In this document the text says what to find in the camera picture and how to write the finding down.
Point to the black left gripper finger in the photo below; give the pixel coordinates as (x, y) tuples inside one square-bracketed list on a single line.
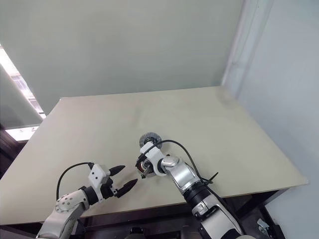
[(115, 170), (125, 188)]

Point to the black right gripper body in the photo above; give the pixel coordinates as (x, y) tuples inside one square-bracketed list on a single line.
[(140, 159)]

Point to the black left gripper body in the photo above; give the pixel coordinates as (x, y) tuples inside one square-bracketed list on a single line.
[(107, 190)]

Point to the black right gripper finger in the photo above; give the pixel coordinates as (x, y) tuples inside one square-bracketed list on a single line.
[(145, 173)]

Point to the grey spoked rotor disc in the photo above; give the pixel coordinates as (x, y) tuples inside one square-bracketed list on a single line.
[(149, 137)]

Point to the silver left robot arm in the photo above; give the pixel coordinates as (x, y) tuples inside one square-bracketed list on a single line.
[(65, 204)]

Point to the dark wooden cabinet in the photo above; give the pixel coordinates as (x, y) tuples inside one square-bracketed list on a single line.
[(10, 152)]

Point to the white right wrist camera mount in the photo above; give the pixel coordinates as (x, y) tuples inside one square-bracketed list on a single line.
[(153, 154)]

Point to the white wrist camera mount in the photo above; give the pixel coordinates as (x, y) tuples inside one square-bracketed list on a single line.
[(153, 154), (98, 174)]

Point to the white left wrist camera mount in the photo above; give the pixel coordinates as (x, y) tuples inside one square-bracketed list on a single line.
[(98, 174)]

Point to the dark table frame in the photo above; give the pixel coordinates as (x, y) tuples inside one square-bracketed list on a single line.
[(154, 216)]

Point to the small metal bracket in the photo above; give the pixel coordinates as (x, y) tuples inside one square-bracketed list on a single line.
[(263, 226)]

